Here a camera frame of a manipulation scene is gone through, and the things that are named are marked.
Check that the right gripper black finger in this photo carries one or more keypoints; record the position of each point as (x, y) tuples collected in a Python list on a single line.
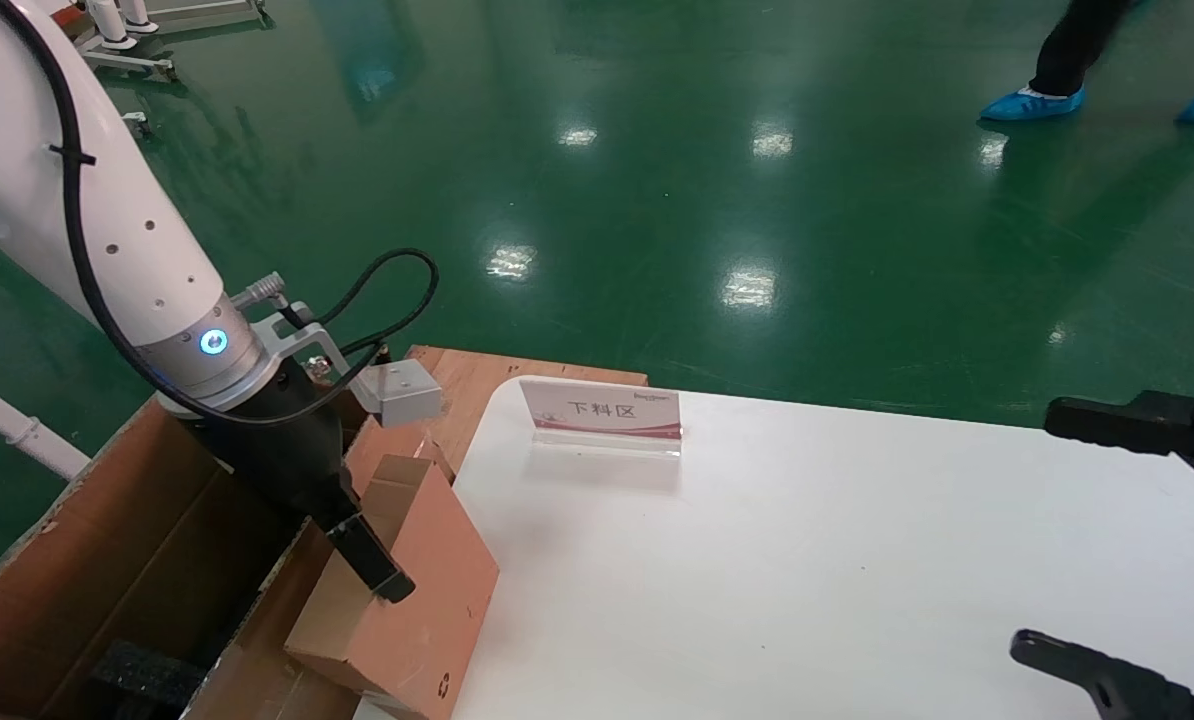
[(1117, 685), (1137, 425)]

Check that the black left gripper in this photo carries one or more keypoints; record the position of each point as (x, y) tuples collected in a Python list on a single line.
[(277, 440)]

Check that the small cardboard box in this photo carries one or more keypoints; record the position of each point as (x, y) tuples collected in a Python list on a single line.
[(427, 600)]

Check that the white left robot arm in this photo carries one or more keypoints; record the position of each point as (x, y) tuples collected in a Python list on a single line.
[(57, 200)]

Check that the large cardboard box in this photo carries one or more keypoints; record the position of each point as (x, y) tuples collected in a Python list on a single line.
[(107, 540)]

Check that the black foam block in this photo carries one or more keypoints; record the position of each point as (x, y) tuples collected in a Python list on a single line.
[(142, 675)]

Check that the acrylic sign with red stripe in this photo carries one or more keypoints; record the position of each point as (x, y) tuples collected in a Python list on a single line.
[(602, 410)]

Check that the person in black trousers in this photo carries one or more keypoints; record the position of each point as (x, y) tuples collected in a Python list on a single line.
[(1077, 40)]

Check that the grey stand leg bar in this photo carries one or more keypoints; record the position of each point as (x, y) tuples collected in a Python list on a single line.
[(137, 122)]

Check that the white wheeled equipment stand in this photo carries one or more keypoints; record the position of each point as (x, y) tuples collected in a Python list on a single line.
[(127, 62)]

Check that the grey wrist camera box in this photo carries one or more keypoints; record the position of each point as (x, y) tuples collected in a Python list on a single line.
[(402, 395)]

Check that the grey camera mounting bracket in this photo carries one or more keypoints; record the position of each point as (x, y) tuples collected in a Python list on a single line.
[(307, 342)]

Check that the white pipe frame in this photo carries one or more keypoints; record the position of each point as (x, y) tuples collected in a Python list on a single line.
[(17, 430)]

